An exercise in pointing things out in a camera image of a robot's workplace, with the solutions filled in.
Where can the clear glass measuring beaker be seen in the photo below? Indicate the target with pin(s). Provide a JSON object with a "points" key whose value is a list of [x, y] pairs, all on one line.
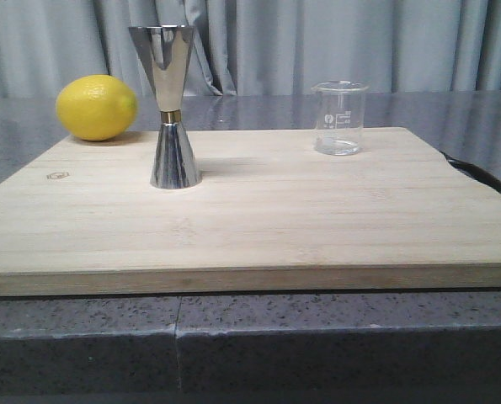
{"points": [[340, 117]]}

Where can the yellow lemon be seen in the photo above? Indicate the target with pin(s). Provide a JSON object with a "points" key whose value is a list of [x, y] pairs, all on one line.
{"points": [[96, 107]]}

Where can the steel double jigger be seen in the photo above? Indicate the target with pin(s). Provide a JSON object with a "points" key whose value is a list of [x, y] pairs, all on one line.
{"points": [[164, 52]]}

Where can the grey curtain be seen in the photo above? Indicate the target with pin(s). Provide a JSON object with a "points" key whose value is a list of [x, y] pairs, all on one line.
{"points": [[257, 47]]}

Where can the light wooden cutting board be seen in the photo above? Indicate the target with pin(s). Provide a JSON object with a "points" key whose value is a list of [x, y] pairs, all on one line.
{"points": [[270, 213]]}

